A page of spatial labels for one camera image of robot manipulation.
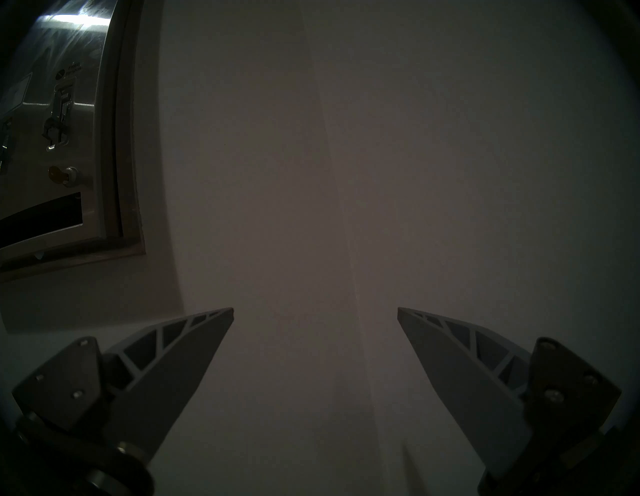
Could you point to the gray right gripper left finger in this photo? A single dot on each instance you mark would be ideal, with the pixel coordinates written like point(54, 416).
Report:
point(150, 390)

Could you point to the gray right gripper right finger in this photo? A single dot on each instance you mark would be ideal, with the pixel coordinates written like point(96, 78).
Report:
point(470, 390)

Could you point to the stainless steel wall dispenser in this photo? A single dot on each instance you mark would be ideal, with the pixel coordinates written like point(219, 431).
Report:
point(85, 75)

